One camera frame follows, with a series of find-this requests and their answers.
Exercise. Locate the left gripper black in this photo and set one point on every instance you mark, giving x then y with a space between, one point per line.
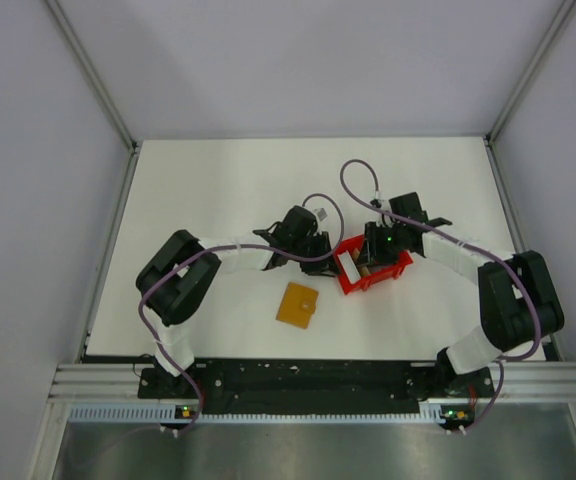
326 266

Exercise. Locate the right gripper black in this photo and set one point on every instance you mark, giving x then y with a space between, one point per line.
372 255

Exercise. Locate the red plastic card bin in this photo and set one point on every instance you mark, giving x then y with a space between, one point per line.
384 273

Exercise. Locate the yellow leather card holder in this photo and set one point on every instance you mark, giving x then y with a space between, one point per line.
298 305

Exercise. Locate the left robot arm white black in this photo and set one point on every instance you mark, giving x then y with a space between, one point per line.
175 281

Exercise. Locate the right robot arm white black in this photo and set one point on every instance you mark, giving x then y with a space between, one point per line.
518 303

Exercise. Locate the white card in bin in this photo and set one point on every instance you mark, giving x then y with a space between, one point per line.
349 267

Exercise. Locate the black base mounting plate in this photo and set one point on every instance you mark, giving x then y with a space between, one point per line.
305 387

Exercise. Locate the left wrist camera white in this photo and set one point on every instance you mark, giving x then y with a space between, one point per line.
320 213

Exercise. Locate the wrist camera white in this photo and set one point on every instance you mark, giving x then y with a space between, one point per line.
378 204
320 213

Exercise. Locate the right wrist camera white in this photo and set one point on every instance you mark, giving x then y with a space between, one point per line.
378 204

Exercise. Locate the grey slotted cable duct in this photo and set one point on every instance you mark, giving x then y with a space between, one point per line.
176 416

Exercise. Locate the aluminium frame rail front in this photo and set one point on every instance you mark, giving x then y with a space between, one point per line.
524 382

